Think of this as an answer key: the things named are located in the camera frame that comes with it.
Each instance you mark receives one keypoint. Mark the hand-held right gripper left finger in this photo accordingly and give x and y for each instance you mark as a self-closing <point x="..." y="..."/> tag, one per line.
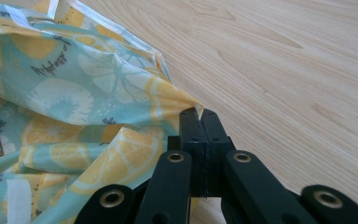
<point x="192" y="133"/>

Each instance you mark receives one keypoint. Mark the lemon print teal cloth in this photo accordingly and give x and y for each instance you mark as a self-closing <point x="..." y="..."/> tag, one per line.
<point x="74" y="93"/>

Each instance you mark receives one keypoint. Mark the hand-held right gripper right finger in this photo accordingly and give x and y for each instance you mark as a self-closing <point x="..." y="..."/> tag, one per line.
<point x="215" y="140"/>

